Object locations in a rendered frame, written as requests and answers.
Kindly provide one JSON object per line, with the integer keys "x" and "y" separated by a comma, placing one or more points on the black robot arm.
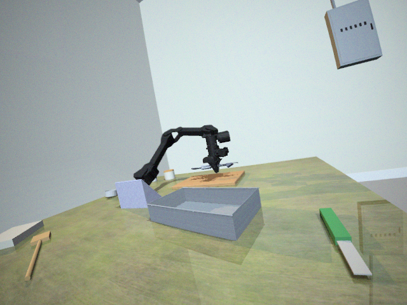
{"x": 149, "y": 171}

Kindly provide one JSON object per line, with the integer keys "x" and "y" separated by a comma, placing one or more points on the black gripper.
{"x": 212, "y": 160}

